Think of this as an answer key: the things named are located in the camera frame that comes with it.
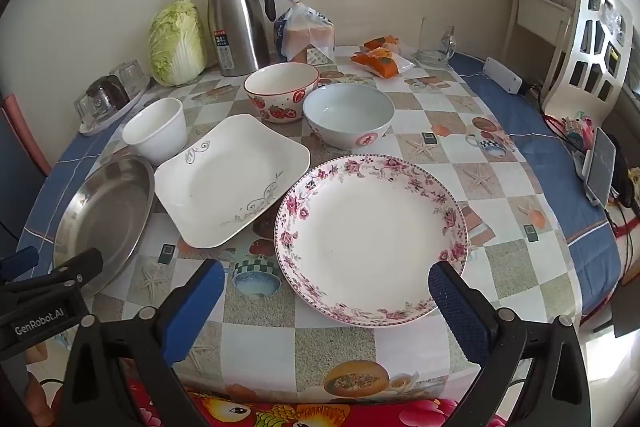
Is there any white square plate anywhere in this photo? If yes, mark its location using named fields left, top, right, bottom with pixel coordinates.
left=153, top=113, right=312, bottom=249

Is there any orange snack packet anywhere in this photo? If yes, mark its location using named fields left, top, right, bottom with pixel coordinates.
left=350, top=48, right=416, bottom=79
left=363, top=35, right=402, bottom=54

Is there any white bowl with red emblem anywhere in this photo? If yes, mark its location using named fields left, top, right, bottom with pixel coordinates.
left=302, top=83, right=396, bottom=150

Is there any napa cabbage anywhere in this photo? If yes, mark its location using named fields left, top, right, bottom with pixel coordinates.
left=149, top=0, right=208, bottom=88

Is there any white oval tray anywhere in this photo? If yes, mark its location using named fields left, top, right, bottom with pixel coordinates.
left=79, top=76, right=151, bottom=138

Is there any white power strip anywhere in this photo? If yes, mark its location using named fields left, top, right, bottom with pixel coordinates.
left=482, top=57, right=523, bottom=95

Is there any bagged sliced bread loaf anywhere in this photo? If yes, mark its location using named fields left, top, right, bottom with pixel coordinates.
left=267, top=0, right=336, bottom=64

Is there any glass teapot with brown handle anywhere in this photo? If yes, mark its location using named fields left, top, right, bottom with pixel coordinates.
left=85, top=76, right=131, bottom=118

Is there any stainless steel plate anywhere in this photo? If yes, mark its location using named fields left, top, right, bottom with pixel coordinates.
left=53, top=155, right=156, bottom=299

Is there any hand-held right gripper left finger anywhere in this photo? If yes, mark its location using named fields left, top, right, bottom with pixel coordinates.
left=59, top=258, right=227, bottom=427

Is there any white square bowl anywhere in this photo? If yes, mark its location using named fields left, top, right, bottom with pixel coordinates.
left=122, top=97, right=188, bottom=166

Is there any pink floral round plate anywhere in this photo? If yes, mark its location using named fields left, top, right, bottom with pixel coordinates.
left=274, top=154, right=469, bottom=329

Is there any strawberry print bowl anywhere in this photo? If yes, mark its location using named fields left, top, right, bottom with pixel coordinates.
left=243, top=62, right=321, bottom=124

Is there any clear glass pitcher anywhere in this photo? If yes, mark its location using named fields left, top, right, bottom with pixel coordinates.
left=414, top=17, right=457, bottom=68

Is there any red and blue chair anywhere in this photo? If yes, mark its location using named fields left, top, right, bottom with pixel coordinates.
left=0, top=94, right=53, bottom=238

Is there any red cable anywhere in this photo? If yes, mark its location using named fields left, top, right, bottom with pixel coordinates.
left=542, top=111, right=583, bottom=144

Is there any red fish print cloth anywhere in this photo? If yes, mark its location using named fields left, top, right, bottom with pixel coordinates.
left=120, top=377, right=506, bottom=427

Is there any smartphone in white holder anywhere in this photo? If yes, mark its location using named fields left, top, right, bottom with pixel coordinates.
left=582, top=127, right=618, bottom=208

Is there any stainless steel thermos jug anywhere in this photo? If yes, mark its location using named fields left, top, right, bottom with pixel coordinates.
left=206, top=0, right=277, bottom=78

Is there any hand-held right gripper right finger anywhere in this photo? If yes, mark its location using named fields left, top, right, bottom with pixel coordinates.
left=427, top=261, right=593, bottom=427

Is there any pink plastic toy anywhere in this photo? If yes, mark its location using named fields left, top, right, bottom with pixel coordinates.
left=562, top=117, right=598, bottom=152

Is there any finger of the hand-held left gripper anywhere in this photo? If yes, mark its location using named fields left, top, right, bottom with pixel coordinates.
left=30, top=248, right=104, bottom=294
left=0, top=246, right=41, bottom=283

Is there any person's left hand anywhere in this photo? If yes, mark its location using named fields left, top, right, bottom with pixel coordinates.
left=26, top=369, right=48, bottom=419

